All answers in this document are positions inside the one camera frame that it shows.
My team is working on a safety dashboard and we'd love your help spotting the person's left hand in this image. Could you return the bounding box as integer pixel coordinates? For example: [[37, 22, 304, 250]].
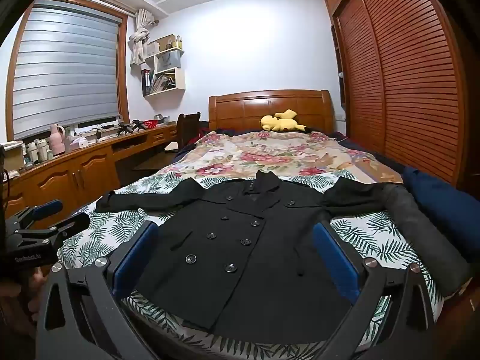
[[0, 266, 49, 325]]

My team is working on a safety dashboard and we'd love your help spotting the wooden desk cabinet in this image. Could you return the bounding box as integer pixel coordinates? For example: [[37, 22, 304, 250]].
[[0, 122, 179, 229]]

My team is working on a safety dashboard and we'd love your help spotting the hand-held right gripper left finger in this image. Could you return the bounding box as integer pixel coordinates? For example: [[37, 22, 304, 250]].
[[35, 221, 160, 360]]

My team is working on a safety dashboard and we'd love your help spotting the tied beige curtain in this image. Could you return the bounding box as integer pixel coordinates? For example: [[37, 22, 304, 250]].
[[128, 8, 156, 66]]

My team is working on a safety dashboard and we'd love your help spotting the black buttoned coat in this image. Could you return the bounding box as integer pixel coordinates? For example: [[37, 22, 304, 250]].
[[95, 170, 392, 336]]

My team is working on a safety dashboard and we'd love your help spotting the grey paper bag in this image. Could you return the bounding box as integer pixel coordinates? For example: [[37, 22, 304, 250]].
[[157, 50, 182, 73]]

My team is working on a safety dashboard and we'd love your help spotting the beige cardboard box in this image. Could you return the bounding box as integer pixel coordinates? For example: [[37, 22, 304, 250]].
[[0, 140, 25, 173]]

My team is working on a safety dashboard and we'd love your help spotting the dark wooden chair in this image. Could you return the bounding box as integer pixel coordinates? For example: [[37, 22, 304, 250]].
[[176, 112, 201, 149]]

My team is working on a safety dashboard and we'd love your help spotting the yellow plush toy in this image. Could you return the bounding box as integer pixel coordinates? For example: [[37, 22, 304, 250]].
[[260, 109, 306, 133]]

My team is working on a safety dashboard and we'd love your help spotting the grey window blind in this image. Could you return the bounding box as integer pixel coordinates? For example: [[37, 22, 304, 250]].
[[13, 2, 124, 139]]

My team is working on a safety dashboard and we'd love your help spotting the floral blanket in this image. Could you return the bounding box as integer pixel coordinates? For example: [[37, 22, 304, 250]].
[[155, 130, 404, 184]]

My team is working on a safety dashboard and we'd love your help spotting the wooden window frame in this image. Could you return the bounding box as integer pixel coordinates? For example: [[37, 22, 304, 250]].
[[5, 0, 130, 143]]

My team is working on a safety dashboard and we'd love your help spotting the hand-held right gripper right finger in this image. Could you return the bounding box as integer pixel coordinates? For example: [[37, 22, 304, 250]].
[[313, 221, 445, 360]]

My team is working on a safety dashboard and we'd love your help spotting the white wall shelf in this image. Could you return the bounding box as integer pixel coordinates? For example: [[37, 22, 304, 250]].
[[141, 34, 187, 97]]

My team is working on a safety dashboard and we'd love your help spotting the wooden bed headboard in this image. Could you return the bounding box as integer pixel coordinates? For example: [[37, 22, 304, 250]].
[[208, 90, 335, 136]]

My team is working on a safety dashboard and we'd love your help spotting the pink thermos jug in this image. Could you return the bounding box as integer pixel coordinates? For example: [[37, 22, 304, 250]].
[[50, 124, 66, 156]]

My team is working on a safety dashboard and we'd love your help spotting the wooden louvred wardrobe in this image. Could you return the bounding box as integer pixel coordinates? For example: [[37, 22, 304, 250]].
[[323, 0, 469, 196]]

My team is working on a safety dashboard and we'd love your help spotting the row of books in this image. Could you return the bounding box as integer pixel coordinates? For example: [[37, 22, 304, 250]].
[[142, 68, 177, 94]]

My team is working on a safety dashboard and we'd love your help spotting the navy blue cloth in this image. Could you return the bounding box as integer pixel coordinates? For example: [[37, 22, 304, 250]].
[[403, 167, 480, 233]]

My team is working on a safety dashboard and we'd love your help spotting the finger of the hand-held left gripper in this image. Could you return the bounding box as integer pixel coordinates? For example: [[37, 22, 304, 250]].
[[20, 212, 91, 242], [15, 199, 64, 229]]

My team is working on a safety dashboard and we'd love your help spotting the group of white jars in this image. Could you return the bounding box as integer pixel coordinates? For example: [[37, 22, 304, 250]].
[[22, 139, 53, 166]]

